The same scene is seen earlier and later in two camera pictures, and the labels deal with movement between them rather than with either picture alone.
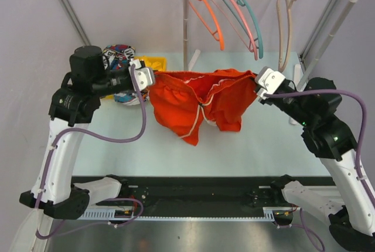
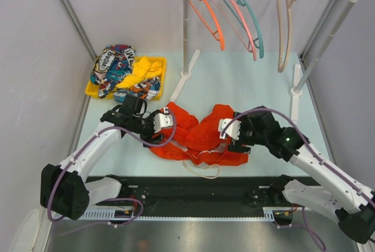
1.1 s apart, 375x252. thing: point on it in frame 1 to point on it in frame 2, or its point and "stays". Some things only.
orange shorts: x=186 y=99 to x=200 y=140
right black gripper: x=267 y=101 to x=238 y=146
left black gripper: x=128 y=72 to x=148 y=137
